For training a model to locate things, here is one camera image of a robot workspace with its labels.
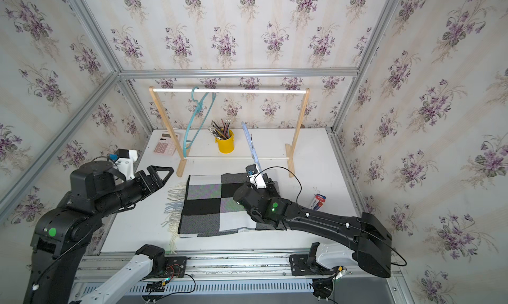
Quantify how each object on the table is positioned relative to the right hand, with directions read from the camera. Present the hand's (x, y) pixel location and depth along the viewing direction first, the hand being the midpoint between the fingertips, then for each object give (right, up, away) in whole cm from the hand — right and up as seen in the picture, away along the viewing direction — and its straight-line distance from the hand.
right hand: (267, 176), depth 76 cm
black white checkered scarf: (-25, -15, +12) cm, 32 cm away
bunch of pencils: (-24, +19, +28) cm, 42 cm away
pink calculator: (-56, +13, +35) cm, 67 cm away
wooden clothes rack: (-44, +3, +28) cm, 52 cm away
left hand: (-30, +3, -18) cm, 35 cm away
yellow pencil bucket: (-21, +12, +33) cm, 41 cm away
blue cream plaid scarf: (-41, -18, +11) cm, 46 cm away
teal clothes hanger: (-31, +13, 0) cm, 33 cm away
